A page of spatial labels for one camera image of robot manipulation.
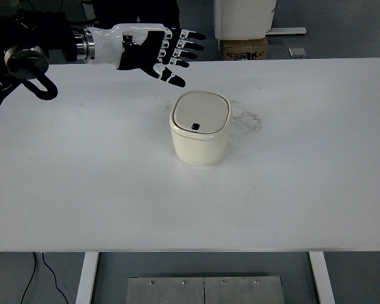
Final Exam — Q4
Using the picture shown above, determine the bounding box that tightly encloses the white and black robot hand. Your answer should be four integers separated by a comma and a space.
91, 22, 207, 88

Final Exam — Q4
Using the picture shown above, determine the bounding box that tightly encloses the cream plastic trash bin with lid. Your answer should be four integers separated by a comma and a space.
169, 90, 234, 167

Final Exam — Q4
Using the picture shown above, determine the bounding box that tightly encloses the person in dark trousers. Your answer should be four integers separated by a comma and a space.
81, 0, 181, 32

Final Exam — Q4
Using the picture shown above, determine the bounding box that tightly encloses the brown cardboard box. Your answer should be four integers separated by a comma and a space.
219, 37, 270, 61

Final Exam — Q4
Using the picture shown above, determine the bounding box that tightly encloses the white rounded appliance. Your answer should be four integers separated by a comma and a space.
213, 0, 278, 41

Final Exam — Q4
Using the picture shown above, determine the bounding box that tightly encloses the white table foot bar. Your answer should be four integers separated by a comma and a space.
265, 27, 307, 36

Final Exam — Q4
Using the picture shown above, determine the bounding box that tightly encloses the small grey square floor plate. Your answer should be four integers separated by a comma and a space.
287, 47, 308, 59

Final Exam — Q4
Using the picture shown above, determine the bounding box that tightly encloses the white table leg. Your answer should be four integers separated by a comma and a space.
74, 252, 100, 304
308, 252, 336, 304

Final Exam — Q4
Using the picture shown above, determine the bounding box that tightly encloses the grey metal plate with screws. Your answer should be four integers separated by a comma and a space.
203, 276, 286, 304
125, 276, 205, 304

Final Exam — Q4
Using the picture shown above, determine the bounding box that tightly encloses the black floor cable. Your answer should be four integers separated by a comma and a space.
41, 252, 69, 304
20, 252, 38, 304

